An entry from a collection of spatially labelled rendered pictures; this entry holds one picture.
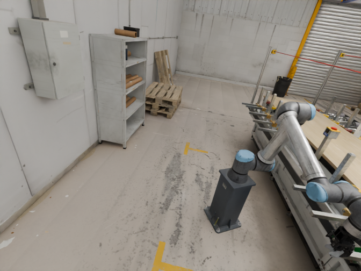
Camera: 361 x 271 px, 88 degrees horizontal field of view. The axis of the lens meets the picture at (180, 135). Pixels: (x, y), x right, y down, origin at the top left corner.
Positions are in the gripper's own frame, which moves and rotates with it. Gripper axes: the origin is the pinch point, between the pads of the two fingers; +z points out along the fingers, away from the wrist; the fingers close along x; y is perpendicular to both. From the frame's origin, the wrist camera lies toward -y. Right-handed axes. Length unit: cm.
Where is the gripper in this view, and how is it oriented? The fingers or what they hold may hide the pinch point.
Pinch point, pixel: (333, 254)
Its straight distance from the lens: 140.6
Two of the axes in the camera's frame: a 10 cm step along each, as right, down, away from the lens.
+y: -9.8, -2.0, 0.1
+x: -1.1, 4.8, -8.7
